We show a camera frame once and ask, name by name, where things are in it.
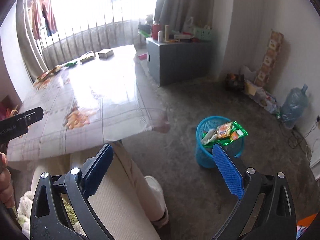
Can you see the large yellow noodle packet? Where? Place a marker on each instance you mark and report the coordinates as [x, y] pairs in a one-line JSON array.
[[44, 76]]

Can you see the green red snack bag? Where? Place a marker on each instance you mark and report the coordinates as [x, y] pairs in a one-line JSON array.
[[237, 133]]

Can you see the blue water jug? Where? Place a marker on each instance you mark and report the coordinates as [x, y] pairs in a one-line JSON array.
[[294, 106]]

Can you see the green snack packet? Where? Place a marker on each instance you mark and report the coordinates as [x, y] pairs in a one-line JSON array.
[[71, 64]]

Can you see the person's left hand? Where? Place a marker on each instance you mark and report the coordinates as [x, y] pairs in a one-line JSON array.
[[6, 188]]

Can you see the floral plastic tablecloth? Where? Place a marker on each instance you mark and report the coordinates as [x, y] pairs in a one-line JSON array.
[[90, 105]]

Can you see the crumpled yellow snack bag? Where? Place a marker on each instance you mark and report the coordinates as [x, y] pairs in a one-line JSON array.
[[56, 69]]

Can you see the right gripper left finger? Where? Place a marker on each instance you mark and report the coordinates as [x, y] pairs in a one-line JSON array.
[[94, 170]]

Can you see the patterned tall roll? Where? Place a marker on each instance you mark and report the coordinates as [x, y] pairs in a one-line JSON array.
[[274, 45]]

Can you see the red thermos bottle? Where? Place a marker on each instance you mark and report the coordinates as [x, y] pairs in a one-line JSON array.
[[156, 28]]

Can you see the white tissue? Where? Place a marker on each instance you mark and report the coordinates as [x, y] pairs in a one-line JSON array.
[[210, 136]]

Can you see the hanging clothes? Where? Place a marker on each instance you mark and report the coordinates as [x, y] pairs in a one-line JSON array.
[[42, 9]]

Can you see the grey curtain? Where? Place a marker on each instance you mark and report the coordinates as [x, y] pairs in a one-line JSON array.
[[176, 13]]

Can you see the small yellow noodle packet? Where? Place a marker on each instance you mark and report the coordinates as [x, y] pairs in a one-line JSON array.
[[88, 56]]

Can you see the small gold carton box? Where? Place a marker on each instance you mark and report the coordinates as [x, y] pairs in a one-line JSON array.
[[105, 53]]

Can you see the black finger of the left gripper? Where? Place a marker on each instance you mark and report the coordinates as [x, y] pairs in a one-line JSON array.
[[33, 115]]

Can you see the yellow instant noodle packet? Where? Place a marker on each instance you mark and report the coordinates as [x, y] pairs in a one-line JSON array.
[[224, 130]]

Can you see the white sneaker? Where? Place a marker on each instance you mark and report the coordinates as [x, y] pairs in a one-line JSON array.
[[159, 196]]

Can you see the green plastic basket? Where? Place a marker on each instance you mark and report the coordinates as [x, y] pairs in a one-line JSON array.
[[203, 34]]

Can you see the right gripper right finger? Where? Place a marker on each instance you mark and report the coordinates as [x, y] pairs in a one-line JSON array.
[[229, 172]]

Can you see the dark cardboard box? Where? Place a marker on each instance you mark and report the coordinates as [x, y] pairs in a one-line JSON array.
[[235, 82]]

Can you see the grey cabinet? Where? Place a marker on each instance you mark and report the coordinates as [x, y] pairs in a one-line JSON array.
[[175, 62]]

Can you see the metal window railing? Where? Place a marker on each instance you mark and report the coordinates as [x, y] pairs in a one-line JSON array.
[[64, 47]]

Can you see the beige trouser leg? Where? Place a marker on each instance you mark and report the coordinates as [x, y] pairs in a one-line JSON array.
[[124, 201]]

